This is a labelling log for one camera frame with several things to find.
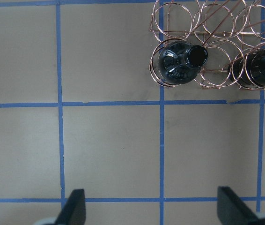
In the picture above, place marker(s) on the copper wire bottle basket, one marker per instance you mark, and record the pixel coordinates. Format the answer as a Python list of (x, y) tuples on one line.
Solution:
[(226, 30)]

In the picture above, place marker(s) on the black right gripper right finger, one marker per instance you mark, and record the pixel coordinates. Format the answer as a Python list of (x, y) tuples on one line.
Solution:
[(231, 210)]

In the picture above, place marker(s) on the dark wine bottle near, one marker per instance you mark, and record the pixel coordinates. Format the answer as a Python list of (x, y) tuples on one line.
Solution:
[(180, 62)]

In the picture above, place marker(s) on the dark wine bottle far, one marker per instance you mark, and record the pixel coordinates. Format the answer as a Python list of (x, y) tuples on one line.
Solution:
[(250, 69)]

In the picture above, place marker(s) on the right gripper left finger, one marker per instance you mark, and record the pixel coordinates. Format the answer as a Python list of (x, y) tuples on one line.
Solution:
[(74, 211)]

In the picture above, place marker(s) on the dark wine bottle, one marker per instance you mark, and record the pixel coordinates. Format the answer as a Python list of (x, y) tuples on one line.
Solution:
[(180, 62), (250, 69)]

